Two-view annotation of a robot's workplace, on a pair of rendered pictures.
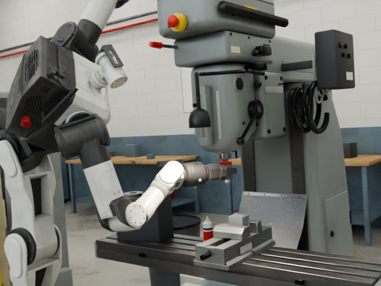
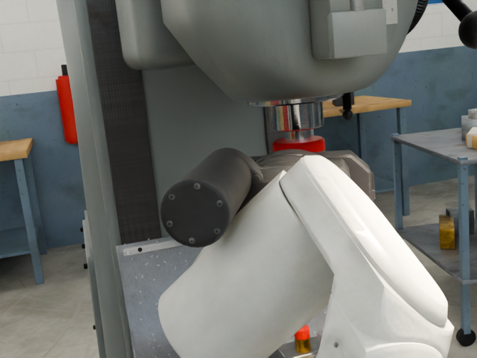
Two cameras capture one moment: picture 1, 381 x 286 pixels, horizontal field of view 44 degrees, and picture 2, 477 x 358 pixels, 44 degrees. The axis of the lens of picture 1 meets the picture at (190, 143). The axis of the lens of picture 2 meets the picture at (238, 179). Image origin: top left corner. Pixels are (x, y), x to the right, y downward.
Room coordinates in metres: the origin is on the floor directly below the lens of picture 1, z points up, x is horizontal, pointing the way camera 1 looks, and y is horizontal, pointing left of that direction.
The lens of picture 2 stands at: (1.48, 0.33, 1.35)
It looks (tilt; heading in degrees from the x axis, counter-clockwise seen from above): 12 degrees down; 307
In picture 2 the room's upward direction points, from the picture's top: 6 degrees counter-clockwise
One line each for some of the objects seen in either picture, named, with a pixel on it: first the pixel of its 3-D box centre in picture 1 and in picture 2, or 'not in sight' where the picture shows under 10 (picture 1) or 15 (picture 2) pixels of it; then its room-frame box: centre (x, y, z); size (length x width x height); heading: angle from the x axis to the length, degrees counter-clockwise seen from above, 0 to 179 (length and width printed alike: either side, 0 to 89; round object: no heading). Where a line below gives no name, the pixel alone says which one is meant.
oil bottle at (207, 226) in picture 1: (207, 229); not in sight; (1.89, -0.05, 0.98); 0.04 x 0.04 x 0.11
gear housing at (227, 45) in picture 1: (224, 52); not in sight; (1.79, -0.15, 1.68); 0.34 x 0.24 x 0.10; 142
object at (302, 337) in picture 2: not in sight; (302, 338); (1.79, -0.16, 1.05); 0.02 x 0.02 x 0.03
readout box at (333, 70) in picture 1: (337, 61); not in sight; (1.79, -0.58, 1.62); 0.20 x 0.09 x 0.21; 142
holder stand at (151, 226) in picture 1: (143, 215); not in sight; (2.03, 0.22, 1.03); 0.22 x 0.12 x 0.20; 62
